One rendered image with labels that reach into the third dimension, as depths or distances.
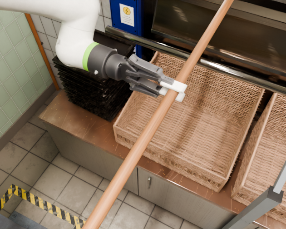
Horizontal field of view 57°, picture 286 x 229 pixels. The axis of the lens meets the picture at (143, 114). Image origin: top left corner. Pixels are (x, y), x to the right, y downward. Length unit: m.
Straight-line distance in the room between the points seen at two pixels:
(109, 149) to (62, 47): 0.65
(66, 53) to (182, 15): 0.63
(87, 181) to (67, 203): 0.18
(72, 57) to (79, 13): 0.13
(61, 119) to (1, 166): 0.81
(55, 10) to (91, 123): 0.78
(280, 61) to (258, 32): 0.15
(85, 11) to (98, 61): 0.14
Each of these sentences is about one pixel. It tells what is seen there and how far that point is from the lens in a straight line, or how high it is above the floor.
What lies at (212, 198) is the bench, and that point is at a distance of 1.28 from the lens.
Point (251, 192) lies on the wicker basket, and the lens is 1.18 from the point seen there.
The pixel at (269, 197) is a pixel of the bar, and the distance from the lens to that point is 0.93.
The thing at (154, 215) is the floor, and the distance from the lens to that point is 1.82.
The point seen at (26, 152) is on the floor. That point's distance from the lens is 2.15.
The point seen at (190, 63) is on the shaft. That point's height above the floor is 1.21.
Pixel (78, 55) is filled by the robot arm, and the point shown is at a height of 1.22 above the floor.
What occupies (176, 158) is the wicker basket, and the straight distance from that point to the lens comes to 1.17.
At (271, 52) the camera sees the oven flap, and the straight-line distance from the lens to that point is 1.26.
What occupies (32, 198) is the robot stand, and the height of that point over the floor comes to 0.00.
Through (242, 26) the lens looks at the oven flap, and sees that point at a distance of 1.24.
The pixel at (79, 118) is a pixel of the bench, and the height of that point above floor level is 0.58.
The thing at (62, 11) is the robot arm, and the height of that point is 1.34.
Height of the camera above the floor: 1.76
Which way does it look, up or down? 55 degrees down
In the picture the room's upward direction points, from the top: straight up
